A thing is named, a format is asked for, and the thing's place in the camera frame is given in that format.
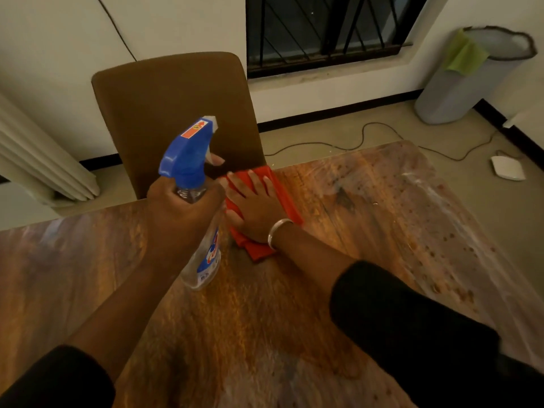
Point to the person's left hand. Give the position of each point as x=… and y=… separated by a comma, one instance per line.
x=174, y=220

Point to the person's right hand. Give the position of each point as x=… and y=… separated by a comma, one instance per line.
x=257, y=214

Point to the person's right little finger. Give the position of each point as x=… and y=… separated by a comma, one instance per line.
x=270, y=187

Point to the person's right thumb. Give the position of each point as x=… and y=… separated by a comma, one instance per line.
x=233, y=217

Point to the person's left thumb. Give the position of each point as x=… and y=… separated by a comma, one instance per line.
x=216, y=194

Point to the person's right middle finger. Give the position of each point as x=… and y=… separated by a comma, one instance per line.
x=240, y=186

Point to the red cleaning cloth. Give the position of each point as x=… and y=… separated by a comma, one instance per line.
x=289, y=203

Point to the clear spray bottle blue trigger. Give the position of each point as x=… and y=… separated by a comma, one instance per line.
x=187, y=155

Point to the person's right forearm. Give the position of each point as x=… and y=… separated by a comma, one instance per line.
x=382, y=318

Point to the person's left forearm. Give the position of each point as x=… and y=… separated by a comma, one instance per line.
x=127, y=301

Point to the brown upholstered chair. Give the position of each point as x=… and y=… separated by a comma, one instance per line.
x=170, y=97

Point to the window with black metal grille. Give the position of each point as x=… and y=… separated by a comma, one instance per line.
x=323, y=29

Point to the white curtain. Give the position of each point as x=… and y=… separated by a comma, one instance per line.
x=38, y=161

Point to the clear plastic table cover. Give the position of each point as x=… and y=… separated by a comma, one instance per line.
x=467, y=233

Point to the grey laundry basket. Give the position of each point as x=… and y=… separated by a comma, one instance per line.
x=459, y=93

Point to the green cloth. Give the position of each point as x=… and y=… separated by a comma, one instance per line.
x=465, y=55

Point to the white flat electronic device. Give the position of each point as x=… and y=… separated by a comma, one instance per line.
x=508, y=167

